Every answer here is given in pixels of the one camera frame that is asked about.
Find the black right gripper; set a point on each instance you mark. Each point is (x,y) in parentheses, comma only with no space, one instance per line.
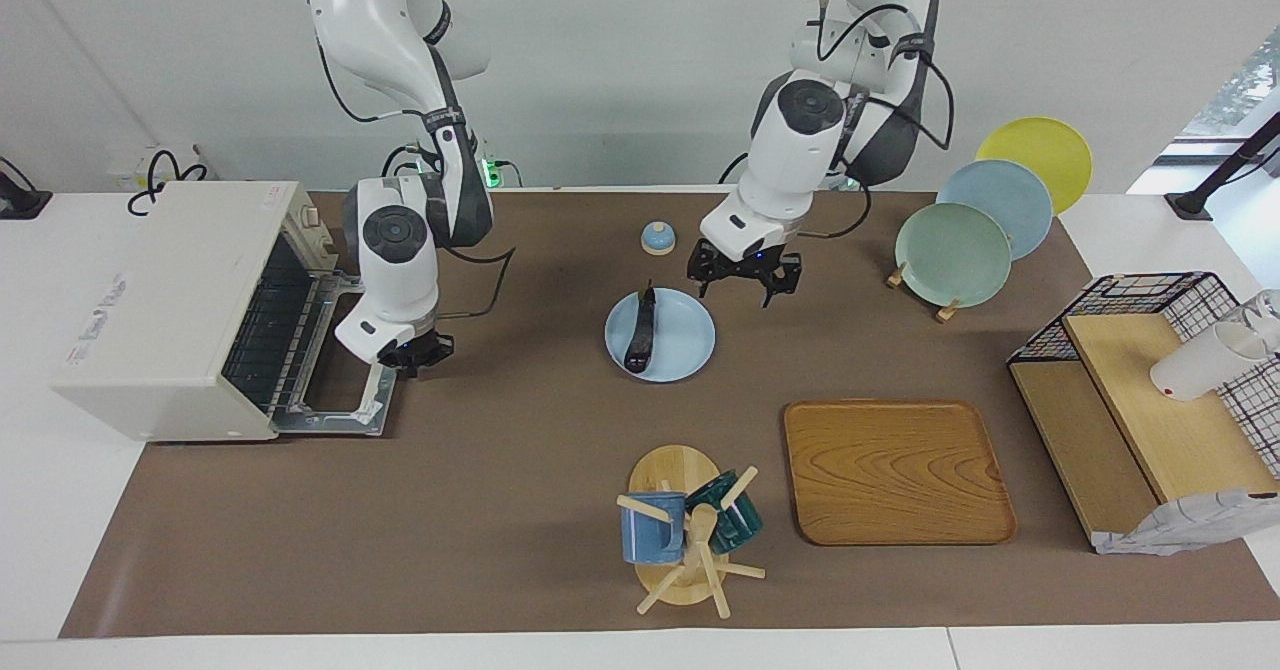
(418,352)

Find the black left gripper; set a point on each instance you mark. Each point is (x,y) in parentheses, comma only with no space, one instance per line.
(745,265)

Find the light blue serving plate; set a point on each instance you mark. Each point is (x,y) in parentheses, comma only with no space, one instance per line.
(685,340)

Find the dark purple eggplant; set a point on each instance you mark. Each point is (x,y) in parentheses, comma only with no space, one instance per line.
(640,335)

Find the white toaster oven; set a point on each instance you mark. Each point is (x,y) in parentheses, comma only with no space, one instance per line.
(160,320)

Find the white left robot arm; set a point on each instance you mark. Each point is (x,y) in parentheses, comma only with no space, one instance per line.
(790,150)

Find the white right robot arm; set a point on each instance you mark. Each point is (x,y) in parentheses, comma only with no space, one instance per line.
(400,250)

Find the small blue wooden-knob bell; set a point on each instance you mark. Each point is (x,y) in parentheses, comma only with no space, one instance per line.
(658,240)

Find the brown table mat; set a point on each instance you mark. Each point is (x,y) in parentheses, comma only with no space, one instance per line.
(500,450)

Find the wooden mug tree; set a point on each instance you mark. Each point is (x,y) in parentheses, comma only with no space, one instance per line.
(672,470)

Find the wooden plate rack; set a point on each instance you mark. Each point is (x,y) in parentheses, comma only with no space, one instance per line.
(946,312)

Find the pale green plate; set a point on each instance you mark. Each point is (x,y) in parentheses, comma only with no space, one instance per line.
(950,260)

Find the dark green mug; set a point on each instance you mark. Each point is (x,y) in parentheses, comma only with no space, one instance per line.
(738,525)

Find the wooden serving tray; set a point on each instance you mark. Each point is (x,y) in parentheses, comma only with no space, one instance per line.
(895,470)

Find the blue mug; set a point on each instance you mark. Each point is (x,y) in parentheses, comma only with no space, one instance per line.
(645,535)

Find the light blue racked plate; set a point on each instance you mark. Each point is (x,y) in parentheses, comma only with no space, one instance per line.
(1010,200)

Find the yellow plate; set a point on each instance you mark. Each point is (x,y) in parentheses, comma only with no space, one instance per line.
(1040,150)

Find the black clamp device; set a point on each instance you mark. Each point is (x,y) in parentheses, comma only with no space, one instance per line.
(20,205)

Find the wooden stepped shelf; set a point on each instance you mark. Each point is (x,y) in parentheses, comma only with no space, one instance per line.
(1170,420)

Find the black stand pole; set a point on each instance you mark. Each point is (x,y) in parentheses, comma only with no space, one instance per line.
(1190,205)

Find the white cup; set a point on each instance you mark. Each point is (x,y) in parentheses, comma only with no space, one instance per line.
(1195,370)

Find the grey patterned cloth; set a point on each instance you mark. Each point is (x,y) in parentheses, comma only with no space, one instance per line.
(1180,528)

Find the clear glass cup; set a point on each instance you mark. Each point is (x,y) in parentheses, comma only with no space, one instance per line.
(1268,305)

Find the window with outdoor view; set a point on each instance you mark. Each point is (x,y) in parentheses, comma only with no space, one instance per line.
(1235,90)

